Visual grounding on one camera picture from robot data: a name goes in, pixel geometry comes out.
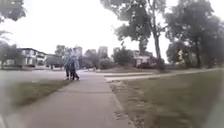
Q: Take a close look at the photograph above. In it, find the round green bush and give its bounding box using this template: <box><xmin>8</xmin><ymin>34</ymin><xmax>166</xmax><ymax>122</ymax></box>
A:
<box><xmin>111</xmin><ymin>46</ymin><xmax>135</xmax><ymax>67</ymax></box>

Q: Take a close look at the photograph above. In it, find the low house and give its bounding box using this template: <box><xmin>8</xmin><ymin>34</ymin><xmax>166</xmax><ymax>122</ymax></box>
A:
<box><xmin>132</xmin><ymin>49</ymin><xmax>155</xmax><ymax>69</ymax></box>

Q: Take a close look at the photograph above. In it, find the pale crossing path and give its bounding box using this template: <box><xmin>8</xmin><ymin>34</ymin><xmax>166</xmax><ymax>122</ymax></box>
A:
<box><xmin>94</xmin><ymin>67</ymin><xmax>224</xmax><ymax>83</ymax></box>

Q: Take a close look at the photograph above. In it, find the group of people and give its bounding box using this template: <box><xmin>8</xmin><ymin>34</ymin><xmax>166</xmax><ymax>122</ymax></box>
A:
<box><xmin>62</xmin><ymin>48</ymin><xmax>81</xmax><ymax>81</ymax></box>

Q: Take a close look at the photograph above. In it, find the tall thin-trunked tree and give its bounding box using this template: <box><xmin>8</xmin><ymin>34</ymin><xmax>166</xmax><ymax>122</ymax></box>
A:
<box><xmin>99</xmin><ymin>0</ymin><xmax>168</xmax><ymax>71</ymax></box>

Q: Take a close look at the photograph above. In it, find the grey concrete sidewalk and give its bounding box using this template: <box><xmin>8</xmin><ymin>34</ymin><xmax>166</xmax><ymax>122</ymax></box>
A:
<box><xmin>3</xmin><ymin>71</ymin><xmax>134</xmax><ymax>128</ymax></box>

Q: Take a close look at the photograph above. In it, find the vehicle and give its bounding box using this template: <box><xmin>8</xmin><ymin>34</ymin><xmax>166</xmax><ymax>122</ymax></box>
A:
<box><xmin>44</xmin><ymin>54</ymin><xmax>64</xmax><ymax>69</ymax></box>

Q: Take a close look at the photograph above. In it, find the wide grass lawn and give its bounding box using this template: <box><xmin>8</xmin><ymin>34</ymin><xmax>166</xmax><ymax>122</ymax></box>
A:
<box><xmin>108</xmin><ymin>69</ymin><xmax>224</xmax><ymax>128</ymax></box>

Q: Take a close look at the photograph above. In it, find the grass strip beside road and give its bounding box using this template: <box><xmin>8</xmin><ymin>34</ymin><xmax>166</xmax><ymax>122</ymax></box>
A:
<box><xmin>9</xmin><ymin>79</ymin><xmax>73</xmax><ymax>109</ymax></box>

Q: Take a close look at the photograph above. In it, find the pale two-storey building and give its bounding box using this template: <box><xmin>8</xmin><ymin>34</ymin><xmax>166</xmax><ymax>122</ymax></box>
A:
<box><xmin>4</xmin><ymin>47</ymin><xmax>48</xmax><ymax>68</ymax></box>

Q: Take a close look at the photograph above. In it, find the large dark tree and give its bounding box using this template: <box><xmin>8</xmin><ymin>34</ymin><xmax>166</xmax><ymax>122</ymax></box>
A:
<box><xmin>164</xmin><ymin>0</ymin><xmax>224</xmax><ymax>70</ymax></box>

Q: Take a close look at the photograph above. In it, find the grey asphalt road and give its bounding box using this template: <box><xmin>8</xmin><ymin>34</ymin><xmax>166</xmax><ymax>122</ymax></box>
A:
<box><xmin>0</xmin><ymin>68</ymin><xmax>69</xmax><ymax>118</ymax></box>

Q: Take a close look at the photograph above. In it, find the small dark tree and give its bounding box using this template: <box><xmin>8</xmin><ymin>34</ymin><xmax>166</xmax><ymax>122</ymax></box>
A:
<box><xmin>0</xmin><ymin>29</ymin><xmax>24</xmax><ymax>70</ymax></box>

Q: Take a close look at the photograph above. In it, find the overhanging tree branch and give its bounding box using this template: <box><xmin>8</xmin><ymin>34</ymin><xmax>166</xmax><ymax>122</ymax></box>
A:
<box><xmin>0</xmin><ymin>0</ymin><xmax>27</xmax><ymax>23</ymax></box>

